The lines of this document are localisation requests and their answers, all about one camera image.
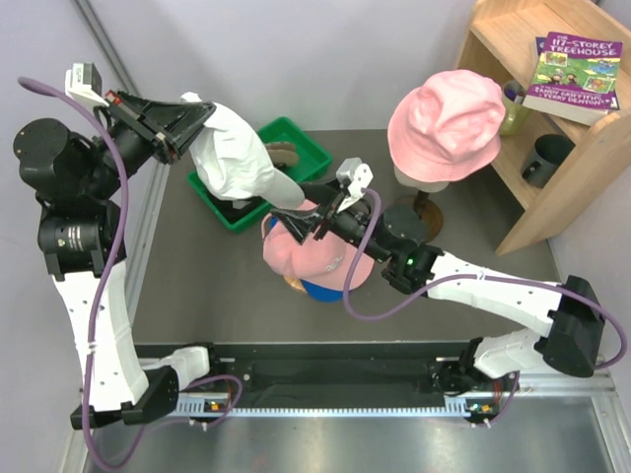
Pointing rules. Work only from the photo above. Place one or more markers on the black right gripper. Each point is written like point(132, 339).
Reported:
point(299, 224)

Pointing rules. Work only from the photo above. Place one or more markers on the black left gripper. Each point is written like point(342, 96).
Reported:
point(179, 122)

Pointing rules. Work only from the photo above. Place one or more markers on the pink baseball cap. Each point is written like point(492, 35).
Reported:
point(324, 262)

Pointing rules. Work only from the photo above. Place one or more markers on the beige cap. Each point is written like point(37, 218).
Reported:
point(283, 154)

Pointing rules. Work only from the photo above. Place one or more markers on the white baseball cap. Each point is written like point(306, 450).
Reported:
point(233, 163)

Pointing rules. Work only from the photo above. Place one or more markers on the blue baseball cap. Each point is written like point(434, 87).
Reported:
point(320, 293)

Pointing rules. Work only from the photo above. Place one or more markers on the pink bucket hat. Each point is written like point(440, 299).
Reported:
point(448, 128)

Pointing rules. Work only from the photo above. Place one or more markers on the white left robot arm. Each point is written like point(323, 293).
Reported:
point(81, 185)

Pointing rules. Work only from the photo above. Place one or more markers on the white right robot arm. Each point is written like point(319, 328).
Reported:
point(561, 324)

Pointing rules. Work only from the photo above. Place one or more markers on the green plastic tray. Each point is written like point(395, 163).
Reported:
point(313, 163)

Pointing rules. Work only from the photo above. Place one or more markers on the light wooden hat stand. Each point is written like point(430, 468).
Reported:
point(295, 284)

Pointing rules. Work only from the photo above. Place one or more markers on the black cap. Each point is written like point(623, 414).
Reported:
point(234, 210)

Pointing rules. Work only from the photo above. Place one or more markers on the light green cup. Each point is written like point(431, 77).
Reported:
point(513, 96)

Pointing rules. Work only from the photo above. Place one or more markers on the dark green mug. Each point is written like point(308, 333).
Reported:
point(547, 155)

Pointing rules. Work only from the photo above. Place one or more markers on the purple treehouse book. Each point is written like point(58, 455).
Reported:
point(575, 77)

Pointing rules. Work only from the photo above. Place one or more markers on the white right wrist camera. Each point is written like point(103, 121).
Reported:
point(354, 176)

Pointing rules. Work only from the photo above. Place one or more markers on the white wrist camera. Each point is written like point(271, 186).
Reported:
point(84, 84)
point(354, 176)

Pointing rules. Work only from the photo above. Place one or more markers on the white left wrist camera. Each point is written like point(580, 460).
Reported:
point(84, 84)

